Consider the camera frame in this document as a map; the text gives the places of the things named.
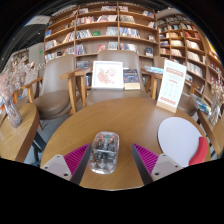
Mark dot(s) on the transparent computer mouse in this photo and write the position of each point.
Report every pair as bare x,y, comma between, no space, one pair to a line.
104,153

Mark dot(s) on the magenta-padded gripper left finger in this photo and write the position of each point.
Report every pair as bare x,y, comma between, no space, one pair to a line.
61,165

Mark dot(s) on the brown padded wooden armchair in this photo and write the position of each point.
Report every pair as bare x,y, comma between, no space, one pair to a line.
56,100
188,106
113,96

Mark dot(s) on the glass vase pink dried flowers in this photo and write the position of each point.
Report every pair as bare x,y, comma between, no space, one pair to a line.
12,115

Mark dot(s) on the white sign on wooden base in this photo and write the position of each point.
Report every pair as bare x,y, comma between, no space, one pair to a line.
171,83

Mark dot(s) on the white framed red drawing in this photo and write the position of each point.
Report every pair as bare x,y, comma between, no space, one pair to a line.
107,75

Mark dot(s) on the dark cover book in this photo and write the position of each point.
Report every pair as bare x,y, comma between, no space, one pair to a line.
131,78

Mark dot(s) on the round wooden side table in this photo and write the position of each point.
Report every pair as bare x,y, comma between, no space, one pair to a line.
16,140
216,133

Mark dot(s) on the blue book stack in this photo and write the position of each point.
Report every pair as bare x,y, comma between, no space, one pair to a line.
154,69

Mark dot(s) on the wide wooden bookshelf unit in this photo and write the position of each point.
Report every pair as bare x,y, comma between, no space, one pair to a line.
100,33

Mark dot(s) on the colourful book stack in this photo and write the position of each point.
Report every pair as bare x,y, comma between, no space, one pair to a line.
200,104

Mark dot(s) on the white hanging ceiling panel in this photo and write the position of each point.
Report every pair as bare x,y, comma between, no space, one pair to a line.
37,20

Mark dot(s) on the curved wooden bookshelf unit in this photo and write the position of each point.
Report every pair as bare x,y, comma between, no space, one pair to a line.
186,50

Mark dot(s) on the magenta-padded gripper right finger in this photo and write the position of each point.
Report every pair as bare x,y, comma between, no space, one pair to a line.
161,165

